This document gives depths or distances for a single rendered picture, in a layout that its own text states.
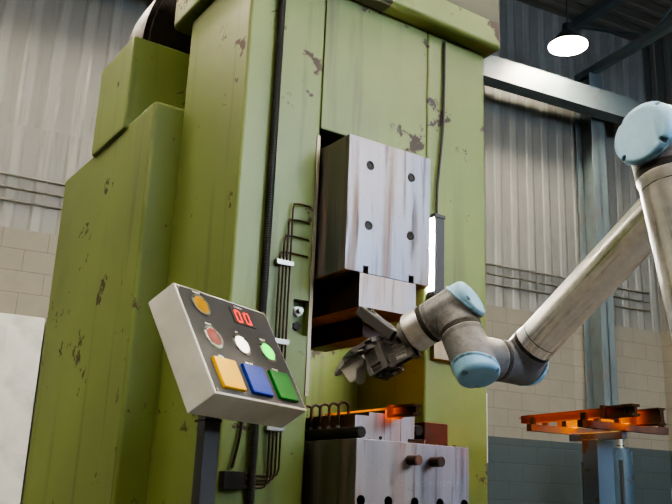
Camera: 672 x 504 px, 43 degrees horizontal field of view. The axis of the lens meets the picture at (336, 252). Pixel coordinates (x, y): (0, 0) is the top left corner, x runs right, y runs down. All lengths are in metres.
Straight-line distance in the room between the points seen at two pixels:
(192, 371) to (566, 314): 0.77
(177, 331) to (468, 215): 1.32
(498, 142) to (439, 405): 8.40
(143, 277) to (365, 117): 0.84
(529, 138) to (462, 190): 8.37
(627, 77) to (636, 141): 11.35
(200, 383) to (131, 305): 0.92
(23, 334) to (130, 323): 4.80
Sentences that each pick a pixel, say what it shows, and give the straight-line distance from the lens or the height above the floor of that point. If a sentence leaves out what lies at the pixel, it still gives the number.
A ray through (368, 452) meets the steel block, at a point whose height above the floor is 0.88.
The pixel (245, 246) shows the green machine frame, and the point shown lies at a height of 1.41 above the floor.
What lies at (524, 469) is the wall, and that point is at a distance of 10.17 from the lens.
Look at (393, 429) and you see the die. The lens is 2.35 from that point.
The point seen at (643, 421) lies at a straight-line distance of 2.46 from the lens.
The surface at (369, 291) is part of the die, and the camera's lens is 2.35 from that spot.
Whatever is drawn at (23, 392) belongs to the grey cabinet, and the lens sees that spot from 7.36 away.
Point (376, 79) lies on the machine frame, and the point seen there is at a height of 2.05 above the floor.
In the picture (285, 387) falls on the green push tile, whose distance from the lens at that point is 1.97.
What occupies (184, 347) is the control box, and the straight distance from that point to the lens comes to 1.81.
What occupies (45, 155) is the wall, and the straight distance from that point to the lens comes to 8.51.
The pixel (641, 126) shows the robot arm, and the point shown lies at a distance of 1.55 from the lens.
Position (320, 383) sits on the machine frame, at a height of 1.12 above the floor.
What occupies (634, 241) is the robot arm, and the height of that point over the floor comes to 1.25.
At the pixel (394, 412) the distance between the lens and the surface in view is 2.33.
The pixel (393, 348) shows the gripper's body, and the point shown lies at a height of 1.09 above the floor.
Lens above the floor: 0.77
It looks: 16 degrees up
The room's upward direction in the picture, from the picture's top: 2 degrees clockwise
